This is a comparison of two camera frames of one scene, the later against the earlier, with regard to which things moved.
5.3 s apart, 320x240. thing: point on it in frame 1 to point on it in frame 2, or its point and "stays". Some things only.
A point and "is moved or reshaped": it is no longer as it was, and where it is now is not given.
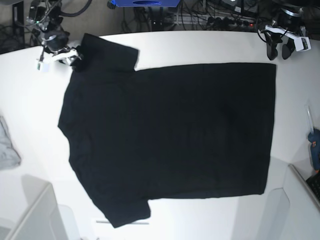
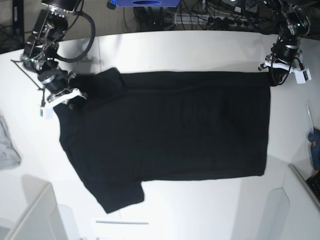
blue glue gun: x=314 y=137 stays
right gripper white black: x=52 y=52 to x=57 y=82
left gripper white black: x=274 y=35 to x=295 y=65
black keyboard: x=314 y=182 stays
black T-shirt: x=135 y=134 is moved or reshaped
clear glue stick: x=308 y=110 stays
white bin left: x=42 y=220 stays
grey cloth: x=9 y=157 stays
